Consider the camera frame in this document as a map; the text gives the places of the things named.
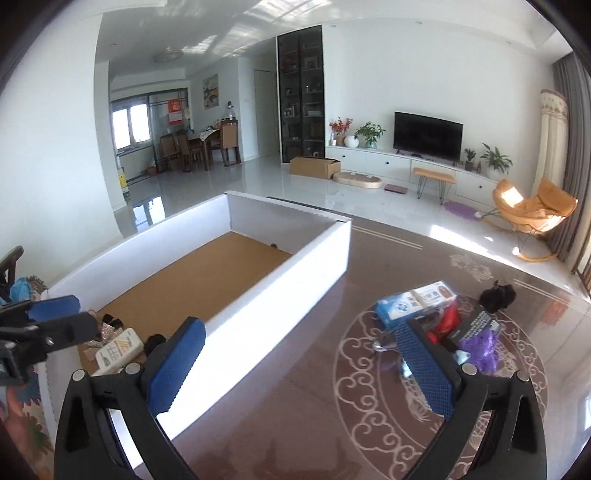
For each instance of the black television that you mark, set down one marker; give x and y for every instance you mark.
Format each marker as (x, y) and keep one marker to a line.
(427, 134)

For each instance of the cardboard box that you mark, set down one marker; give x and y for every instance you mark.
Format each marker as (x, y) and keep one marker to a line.
(314, 167)

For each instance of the dark hair clip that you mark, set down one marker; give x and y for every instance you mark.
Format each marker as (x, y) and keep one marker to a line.
(381, 345)

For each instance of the white floral covered appliance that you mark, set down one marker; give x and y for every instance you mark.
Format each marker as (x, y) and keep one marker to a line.
(551, 138)

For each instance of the small potted plant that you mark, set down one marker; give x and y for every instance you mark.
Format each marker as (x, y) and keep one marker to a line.
(469, 159)

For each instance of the orange bench metal legs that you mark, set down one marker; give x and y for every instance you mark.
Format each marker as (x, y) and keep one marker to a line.
(434, 174)

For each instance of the green plant glass vase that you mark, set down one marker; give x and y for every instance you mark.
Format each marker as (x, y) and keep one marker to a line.
(369, 131)

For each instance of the large white storage box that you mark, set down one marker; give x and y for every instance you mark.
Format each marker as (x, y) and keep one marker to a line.
(277, 286)

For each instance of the red door decoration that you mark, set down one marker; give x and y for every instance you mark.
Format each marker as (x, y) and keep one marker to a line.
(175, 110)

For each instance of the framed wall painting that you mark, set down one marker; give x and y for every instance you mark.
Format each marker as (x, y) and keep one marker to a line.
(210, 91)

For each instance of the red flowers in vase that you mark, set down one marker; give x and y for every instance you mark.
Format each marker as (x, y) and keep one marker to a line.
(340, 127)

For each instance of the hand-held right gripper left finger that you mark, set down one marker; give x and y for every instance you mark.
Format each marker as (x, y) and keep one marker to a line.
(178, 364)

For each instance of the white round vase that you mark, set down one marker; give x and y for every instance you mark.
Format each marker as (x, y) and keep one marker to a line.
(351, 141)

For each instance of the wooden dining chair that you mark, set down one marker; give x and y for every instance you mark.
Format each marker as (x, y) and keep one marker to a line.
(170, 150)
(230, 141)

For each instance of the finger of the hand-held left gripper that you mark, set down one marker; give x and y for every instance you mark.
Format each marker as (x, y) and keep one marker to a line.
(53, 308)
(83, 325)

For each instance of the clear water bottle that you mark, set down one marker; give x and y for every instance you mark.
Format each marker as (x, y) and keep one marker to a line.
(230, 110)

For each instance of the blue white carton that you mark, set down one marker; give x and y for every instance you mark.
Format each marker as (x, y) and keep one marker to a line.
(406, 304)

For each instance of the round ceiling lamp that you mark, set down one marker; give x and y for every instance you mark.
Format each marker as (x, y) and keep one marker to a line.
(168, 56)

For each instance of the dark fish patterned desktop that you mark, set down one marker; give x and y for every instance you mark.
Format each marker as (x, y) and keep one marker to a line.
(323, 369)

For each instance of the red packet gold seal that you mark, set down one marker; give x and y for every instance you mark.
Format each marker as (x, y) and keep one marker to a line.
(445, 323)

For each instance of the purple floor mat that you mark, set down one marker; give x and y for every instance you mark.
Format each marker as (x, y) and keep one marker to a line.
(461, 210)

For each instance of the white lotion tube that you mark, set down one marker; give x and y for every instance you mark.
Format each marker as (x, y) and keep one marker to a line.
(117, 350)

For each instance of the orange lounge chair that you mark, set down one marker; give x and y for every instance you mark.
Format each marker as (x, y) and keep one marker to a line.
(540, 207)

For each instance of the floral printed cloth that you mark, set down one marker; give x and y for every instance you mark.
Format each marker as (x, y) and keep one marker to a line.
(25, 424)

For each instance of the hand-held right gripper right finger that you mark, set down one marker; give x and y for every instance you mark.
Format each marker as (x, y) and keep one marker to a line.
(425, 364)

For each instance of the tall dark display cabinet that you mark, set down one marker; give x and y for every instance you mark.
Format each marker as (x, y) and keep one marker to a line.
(300, 92)

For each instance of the black velvet scrunchie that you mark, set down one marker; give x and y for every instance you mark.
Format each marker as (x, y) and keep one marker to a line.
(496, 297)

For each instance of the white door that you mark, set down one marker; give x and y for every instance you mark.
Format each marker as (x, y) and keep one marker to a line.
(263, 115)

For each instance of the oval beige pet bed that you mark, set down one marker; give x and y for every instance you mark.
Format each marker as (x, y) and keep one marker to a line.
(358, 180)

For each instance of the black printed box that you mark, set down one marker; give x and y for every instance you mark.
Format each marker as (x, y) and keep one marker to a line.
(480, 323)

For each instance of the white television cabinet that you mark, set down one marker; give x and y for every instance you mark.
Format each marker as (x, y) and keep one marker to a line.
(392, 164)

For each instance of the purple octopus toy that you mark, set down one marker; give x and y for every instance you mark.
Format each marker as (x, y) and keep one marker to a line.
(485, 348)

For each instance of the rhinestone bow hair clip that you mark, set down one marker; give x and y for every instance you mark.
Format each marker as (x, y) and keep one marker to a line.
(108, 330)

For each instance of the grey curtain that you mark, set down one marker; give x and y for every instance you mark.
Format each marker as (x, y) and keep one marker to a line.
(572, 161)

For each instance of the large potted plant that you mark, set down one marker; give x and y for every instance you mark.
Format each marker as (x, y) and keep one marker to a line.
(496, 159)

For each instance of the wooden dining table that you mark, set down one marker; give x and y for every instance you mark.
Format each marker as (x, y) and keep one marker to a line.
(205, 138)

